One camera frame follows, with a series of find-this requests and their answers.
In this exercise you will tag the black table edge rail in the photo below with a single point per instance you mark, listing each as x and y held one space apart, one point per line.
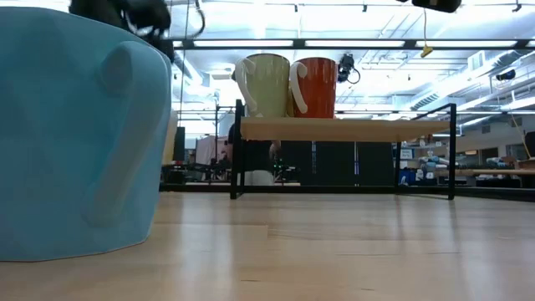
493 193

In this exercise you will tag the black overhead frame beam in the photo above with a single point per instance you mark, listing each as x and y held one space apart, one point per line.
299 43

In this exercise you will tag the black partition panels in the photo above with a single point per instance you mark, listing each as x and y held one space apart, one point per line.
334 163

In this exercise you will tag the wooden shelf black frame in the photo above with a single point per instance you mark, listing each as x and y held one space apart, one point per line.
334 129

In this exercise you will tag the wooden background table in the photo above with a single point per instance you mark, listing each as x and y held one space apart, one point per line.
497 171

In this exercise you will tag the person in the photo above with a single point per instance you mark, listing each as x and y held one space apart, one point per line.
259 163

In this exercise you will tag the pink cloth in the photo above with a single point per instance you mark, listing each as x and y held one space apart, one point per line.
209 150

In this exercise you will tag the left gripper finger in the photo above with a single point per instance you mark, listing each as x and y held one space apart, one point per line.
168 48

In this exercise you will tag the black hanging camera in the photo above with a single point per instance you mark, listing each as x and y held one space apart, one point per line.
346 67

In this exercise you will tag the light blue mug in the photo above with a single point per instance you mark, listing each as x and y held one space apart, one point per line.
62 125

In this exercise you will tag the black ceiling device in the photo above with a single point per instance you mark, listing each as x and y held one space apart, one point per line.
505 75

